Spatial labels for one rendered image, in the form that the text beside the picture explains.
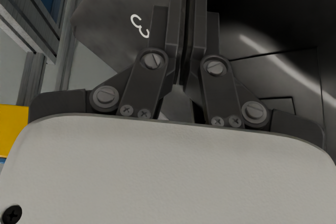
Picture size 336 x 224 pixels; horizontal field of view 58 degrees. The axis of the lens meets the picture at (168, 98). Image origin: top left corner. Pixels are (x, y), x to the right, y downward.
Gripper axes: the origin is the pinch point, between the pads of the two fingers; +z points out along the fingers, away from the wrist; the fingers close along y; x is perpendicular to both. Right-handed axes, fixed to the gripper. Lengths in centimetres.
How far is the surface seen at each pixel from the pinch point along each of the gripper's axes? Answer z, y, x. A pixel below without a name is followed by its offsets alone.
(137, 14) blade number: 3.4, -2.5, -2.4
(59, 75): 48, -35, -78
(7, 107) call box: 13.7, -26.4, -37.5
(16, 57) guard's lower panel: 52, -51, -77
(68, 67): 51, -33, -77
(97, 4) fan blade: 4.6, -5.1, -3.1
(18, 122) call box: 11.5, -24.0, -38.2
